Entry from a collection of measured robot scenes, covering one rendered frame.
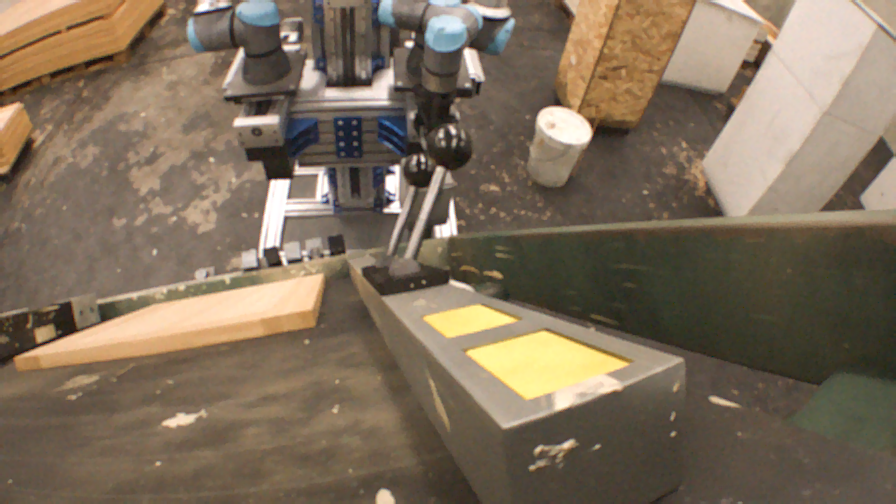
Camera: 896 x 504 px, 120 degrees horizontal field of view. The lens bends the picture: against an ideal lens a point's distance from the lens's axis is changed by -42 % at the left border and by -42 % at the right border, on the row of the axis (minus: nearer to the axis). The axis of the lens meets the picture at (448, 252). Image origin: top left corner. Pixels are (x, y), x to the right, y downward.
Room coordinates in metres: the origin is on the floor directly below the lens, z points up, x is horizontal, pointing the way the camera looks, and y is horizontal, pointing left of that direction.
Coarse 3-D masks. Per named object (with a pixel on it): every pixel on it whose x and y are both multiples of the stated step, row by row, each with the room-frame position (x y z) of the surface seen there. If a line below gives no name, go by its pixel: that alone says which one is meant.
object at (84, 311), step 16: (64, 304) 0.15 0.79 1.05; (80, 304) 0.18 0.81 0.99; (96, 304) 0.22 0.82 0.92; (0, 320) 0.02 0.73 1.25; (16, 320) 0.05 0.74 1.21; (32, 320) 0.07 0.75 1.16; (48, 320) 0.09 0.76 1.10; (64, 320) 0.12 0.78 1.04; (80, 320) 0.15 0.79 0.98; (96, 320) 0.18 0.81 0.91; (0, 336) 0.00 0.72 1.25; (16, 336) 0.02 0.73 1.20; (32, 336) 0.04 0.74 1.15; (0, 352) -0.03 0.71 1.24; (16, 352) -0.01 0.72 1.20
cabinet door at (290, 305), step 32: (256, 288) 0.37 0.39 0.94; (288, 288) 0.33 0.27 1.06; (320, 288) 0.31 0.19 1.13; (128, 320) 0.16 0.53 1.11; (160, 320) 0.16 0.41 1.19; (192, 320) 0.16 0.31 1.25; (224, 320) 0.15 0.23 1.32; (256, 320) 0.15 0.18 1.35; (288, 320) 0.16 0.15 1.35; (32, 352) 0.01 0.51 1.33; (64, 352) 0.03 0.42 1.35; (96, 352) 0.05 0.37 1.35; (128, 352) 0.07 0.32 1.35; (160, 352) 0.08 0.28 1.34
